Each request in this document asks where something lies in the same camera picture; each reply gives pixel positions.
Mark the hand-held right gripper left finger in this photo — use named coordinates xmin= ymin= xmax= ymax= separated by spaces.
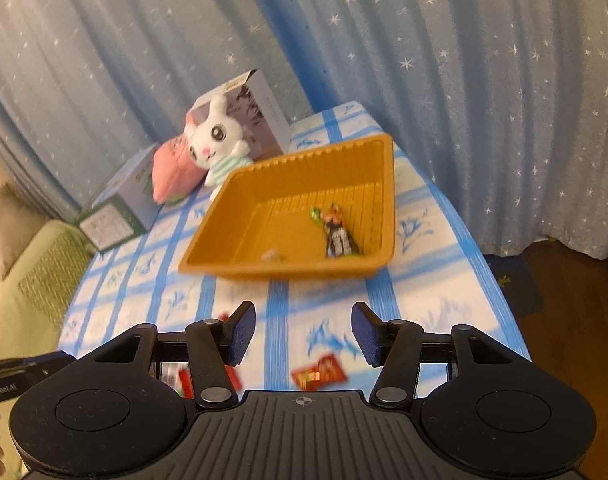
xmin=91 ymin=301 xmax=257 ymax=409

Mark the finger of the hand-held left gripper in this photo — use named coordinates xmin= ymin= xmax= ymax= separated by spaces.
xmin=28 ymin=352 xmax=78 ymax=378

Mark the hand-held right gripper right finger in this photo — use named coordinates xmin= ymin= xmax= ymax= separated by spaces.
xmin=351 ymin=302 xmax=522 ymax=409

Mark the red gold candy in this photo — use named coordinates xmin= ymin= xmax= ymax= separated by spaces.
xmin=290 ymin=354 xmax=348 ymax=392

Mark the large red candy packet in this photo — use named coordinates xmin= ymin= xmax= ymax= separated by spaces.
xmin=161 ymin=362 xmax=243 ymax=399

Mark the yellow plastic tray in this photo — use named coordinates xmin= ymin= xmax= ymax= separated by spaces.
xmin=178 ymin=133 xmax=397 ymax=281

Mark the blue checked tablecloth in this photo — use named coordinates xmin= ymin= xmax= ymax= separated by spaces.
xmin=59 ymin=100 xmax=532 ymax=398

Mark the green covered sofa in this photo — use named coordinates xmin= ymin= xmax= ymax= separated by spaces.
xmin=0 ymin=220 xmax=92 ymax=361

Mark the green zigzag cushion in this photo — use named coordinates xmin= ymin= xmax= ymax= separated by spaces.
xmin=18 ymin=230 xmax=94 ymax=333

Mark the black snack packet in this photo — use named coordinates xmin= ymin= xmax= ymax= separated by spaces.
xmin=325 ymin=219 xmax=361 ymax=260

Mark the green wrapped candy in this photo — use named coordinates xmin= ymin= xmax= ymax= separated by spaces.
xmin=309 ymin=204 xmax=343 ymax=228

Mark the beige pillow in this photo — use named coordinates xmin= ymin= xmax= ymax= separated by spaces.
xmin=0 ymin=182 xmax=37 ymax=281

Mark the dark blue mat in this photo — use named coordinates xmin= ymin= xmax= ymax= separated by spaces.
xmin=484 ymin=254 xmax=545 ymax=318

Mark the green and white carton box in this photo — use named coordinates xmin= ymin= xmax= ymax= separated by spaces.
xmin=76 ymin=142 xmax=160 ymax=253

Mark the pink peach plush toy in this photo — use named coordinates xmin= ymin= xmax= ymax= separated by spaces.
xmin=151 ymin=135 xmax=207 ymax=206

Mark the white bunny plush toy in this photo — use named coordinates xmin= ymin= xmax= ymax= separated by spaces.
xmin=184 ymin=92 xmax=255 ymax=202

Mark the plant print carton box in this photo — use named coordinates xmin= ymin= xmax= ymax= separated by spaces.
xmin=189 ymin=69 xmax=290 ymax=161

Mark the blue star print curtain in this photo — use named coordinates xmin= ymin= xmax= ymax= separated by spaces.
xmin=0 ymin=0 xmax=608 ymax=261

